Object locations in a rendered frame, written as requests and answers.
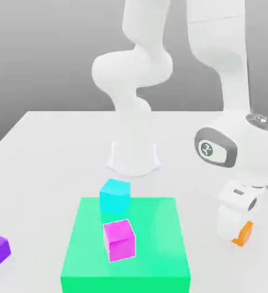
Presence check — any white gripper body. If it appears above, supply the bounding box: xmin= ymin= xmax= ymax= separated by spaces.
xmin=215 ymin=203 xmax=251 ymax=241

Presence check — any small cyan cube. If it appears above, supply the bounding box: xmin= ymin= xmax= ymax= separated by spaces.
xmin=99 ymin=179 xmax=131 ymax=215

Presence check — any large green box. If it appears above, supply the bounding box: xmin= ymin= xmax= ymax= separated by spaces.
xmin=60 ymin=197 xmax=192 ymax=293

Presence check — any small magenta cube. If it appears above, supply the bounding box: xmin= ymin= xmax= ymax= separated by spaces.
xmin=103 ymin=219 xmax=136 ymax=263

